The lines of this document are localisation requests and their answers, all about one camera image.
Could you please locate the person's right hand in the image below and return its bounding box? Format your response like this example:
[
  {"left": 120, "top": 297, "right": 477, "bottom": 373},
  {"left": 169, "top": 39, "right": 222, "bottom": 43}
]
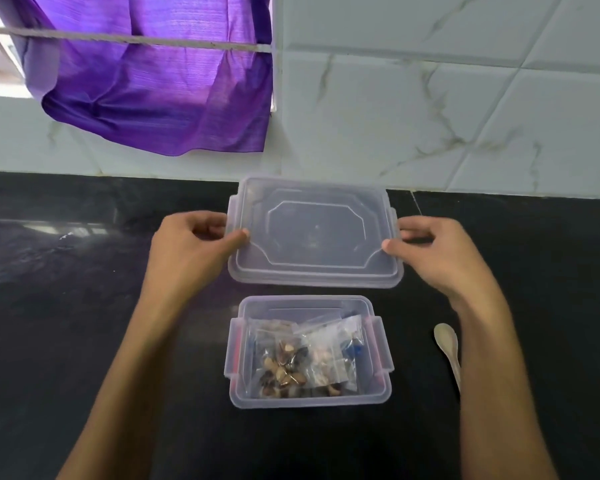
[{"left": 382, "top": 216, "right": 501, "bottom": 308}]

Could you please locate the person's left hand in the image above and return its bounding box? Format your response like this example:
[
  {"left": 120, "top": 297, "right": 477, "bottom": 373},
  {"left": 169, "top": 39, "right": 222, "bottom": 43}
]
[{"left": 144, "top": 211, "right": 251, "bottom": 306}]

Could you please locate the clear plastic container lid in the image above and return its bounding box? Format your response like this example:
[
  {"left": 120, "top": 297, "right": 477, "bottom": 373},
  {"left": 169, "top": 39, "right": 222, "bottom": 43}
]
[{"left": 226, "top": 176, "right": 405, "bottom": 289}]

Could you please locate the person's left forearm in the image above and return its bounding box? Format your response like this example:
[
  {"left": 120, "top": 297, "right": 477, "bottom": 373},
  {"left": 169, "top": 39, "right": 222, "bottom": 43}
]
[{"left": 56, "top": 287, "right": 181, "bottom": 480}]

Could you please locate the person's right forearm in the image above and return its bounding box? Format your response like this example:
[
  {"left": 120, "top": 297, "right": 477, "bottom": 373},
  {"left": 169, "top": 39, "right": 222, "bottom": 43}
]
[{"left": 452, "top": 285, "right": 560, "bottom": 480}]

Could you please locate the white plastic spoon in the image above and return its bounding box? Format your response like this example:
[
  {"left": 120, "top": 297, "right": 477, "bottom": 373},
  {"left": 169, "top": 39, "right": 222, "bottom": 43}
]
[{"left": 433, "top": 323, "right": 462, "bottom": 393}]

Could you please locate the clear bag with blue bits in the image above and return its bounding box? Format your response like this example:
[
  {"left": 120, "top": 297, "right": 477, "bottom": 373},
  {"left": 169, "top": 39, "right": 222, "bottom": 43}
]
[{"left": 300, "top": 315, "right": 365, "bottom": 395}]

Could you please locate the clear bag of nuts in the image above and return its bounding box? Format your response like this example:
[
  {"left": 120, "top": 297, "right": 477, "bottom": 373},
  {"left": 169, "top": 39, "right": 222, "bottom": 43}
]
[{"left": 248, "top": 319, "right": 321, "bottom": 399}]

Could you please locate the clear plastic container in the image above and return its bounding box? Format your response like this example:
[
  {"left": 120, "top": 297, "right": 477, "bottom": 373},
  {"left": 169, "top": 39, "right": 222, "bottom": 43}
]
[{"left": 223, "top": 295, "right": 395, "bottom": 410}]

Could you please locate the purple curtain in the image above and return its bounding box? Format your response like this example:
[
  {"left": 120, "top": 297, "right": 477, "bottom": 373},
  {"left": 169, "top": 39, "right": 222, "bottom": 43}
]
[{"left": 0, "top": 0, "right": 274, "bottom": 157}]

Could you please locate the curtain rod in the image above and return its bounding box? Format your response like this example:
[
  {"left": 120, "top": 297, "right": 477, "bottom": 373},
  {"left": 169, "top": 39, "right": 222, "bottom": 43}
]
[{"left": 0, "top": 26, "right": 273, "bottom": 53}]

